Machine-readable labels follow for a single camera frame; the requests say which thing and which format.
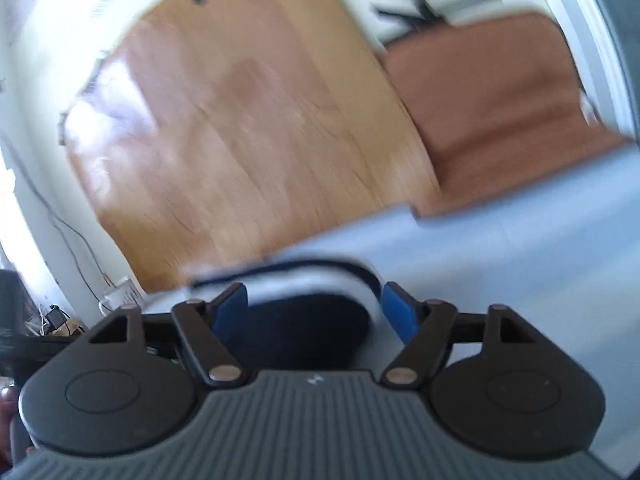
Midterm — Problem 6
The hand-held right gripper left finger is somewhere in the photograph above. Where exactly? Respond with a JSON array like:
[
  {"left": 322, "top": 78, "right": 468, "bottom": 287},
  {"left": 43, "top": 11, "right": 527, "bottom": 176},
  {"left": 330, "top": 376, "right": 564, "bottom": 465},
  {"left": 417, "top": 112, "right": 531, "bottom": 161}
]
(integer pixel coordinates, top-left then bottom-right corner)
[{"left": 89, "top": 281, "right": 250, "bottom": 387}]

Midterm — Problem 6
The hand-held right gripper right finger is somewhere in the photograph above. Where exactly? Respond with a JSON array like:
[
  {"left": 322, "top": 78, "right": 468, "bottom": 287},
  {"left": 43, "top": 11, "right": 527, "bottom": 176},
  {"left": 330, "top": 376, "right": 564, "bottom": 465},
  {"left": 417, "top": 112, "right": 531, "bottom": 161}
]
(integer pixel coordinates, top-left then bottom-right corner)
[{"left": 380, "top": 281, "right": 541, "bottom": 387}]

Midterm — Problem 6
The navy white-striped sweater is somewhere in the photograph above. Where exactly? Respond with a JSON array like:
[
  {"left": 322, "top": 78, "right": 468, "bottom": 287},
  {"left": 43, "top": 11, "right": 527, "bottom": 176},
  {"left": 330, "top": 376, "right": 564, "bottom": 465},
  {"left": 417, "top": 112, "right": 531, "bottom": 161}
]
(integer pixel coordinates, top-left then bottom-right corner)
[{"left": 187, "top": 257, "right": 386, "bottom": 373}]

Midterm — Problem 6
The person's left hand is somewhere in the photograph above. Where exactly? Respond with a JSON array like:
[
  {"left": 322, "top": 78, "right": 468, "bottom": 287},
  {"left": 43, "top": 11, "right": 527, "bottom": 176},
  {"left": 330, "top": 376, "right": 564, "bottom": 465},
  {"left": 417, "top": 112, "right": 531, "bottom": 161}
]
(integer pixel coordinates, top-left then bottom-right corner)
[{"left": 0, "top": 385, "right": 20, "bottom": 461}]

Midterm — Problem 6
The black power adapter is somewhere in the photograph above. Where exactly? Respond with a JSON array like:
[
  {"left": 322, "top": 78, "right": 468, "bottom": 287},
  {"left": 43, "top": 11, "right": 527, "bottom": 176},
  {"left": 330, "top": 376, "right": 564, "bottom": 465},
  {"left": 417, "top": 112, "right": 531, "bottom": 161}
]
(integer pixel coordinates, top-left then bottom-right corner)
[{"left": 44, "top": 305, "right": 68, "bottom": 331}]

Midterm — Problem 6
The white enamel mug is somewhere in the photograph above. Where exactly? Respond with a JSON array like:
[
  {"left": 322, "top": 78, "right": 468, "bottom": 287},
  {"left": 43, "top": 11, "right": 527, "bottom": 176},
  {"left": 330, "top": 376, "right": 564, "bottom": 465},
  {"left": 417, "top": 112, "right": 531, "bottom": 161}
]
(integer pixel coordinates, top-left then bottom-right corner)
[{"left": 97, "top": 277, "right": 146, "bottom": 316}]

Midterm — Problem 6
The wooden headboard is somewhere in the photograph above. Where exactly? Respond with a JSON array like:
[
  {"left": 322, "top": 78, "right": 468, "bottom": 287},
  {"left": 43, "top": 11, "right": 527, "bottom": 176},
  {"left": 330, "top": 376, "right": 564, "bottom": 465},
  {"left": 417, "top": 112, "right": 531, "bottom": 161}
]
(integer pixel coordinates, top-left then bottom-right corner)
[{"left": 60, "top": 0, "right": 441, "bottom": 293}]

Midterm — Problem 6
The brown cushion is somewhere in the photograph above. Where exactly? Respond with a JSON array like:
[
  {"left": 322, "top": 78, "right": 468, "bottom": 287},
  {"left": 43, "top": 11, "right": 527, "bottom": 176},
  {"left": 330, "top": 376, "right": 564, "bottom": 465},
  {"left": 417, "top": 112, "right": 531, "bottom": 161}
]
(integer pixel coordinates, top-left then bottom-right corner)
[{"left": 382, "top": 10, "right": 636, "bottom": 218}]

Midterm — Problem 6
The black metal stand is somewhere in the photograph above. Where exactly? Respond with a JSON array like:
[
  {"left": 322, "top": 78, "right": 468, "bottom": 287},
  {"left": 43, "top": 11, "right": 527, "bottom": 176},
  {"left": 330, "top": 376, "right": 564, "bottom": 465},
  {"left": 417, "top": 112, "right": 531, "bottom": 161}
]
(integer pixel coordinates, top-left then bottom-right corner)
[{"left": 372, "top": 0, "right": 451, "bottom": 31}]

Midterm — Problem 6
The black wall cable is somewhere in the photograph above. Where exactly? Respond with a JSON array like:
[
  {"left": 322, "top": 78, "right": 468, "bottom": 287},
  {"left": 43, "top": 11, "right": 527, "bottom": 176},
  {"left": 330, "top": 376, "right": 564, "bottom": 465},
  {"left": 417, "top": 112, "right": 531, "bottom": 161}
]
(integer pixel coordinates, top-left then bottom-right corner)
[{"left": 0, "top": 135, "right": 108, "bottom": 306}]

